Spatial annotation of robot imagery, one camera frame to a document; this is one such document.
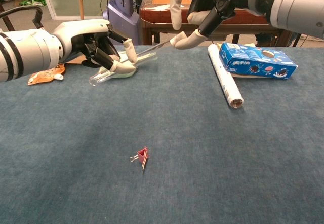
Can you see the brown mahjong table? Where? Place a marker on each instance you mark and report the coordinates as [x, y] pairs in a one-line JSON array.
[[154, 16]]

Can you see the white plastic basket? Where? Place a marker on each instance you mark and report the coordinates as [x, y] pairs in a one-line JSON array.
[[314, 38]]

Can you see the wooden pole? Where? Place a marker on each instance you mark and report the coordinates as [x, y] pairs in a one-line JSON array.
[[81, 3]]

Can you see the dark brown table leg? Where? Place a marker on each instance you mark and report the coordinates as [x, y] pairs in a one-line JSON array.
[[7, 18]]

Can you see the blue felt table cover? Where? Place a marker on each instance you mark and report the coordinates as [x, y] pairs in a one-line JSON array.
[[177, 122]]

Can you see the blue Oreo cookie box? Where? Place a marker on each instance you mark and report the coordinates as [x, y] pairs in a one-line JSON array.
[[243, 56]]

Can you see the green dustpan brush set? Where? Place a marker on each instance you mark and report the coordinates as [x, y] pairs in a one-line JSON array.
[[121, 76]]

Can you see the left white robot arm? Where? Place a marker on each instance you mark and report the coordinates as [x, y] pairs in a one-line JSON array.
[[27, 54]]

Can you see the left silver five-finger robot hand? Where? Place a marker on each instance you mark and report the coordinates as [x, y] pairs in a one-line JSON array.
[[81, 30]]

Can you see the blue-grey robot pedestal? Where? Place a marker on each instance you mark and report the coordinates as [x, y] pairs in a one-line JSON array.
[[124, 6]]

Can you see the red binder clip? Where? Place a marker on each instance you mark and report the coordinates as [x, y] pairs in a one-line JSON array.
[[142, 154]]

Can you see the green bag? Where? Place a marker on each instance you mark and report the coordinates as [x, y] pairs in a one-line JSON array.
[[33, 2]]

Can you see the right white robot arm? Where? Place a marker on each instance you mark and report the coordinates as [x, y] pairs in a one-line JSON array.
[[296, 3]]

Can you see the clear plastic tube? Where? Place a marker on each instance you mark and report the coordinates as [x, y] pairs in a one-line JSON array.
[[98, 78]]

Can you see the white paper roll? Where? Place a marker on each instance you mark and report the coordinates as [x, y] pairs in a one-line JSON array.
[[225, 79]]

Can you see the orange spout pouch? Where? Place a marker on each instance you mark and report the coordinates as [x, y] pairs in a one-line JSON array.
[[43, 77]]

